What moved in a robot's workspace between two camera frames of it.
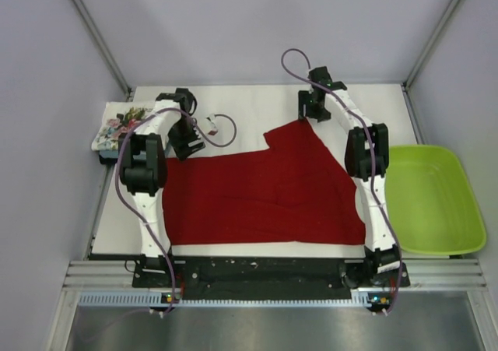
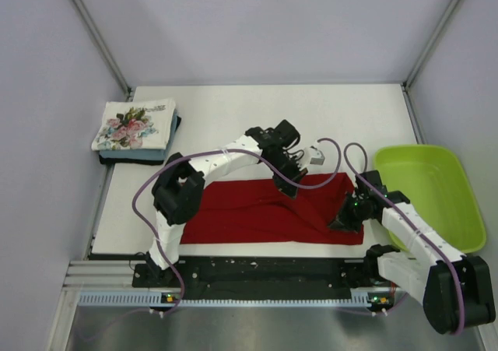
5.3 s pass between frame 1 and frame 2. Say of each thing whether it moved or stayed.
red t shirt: moved
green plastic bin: stayed
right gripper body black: moved
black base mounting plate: stayed
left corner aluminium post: stayed
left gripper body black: moved
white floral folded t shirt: stayed
